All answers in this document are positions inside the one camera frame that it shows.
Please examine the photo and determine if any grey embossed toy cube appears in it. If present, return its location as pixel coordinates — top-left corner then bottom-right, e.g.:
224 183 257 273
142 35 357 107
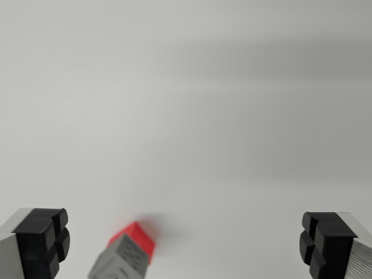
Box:
88 234 149 279

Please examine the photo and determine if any black-padded silver gripper right finger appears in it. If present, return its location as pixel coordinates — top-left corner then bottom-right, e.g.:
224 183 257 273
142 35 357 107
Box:
298 211 372 279

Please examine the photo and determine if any red toy cube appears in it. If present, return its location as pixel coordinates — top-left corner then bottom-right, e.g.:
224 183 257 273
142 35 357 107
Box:
106 221 157 264

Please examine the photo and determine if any black-padded silver gripper left finger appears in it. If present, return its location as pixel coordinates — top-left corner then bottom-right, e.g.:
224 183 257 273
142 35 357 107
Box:
0 207 71 279

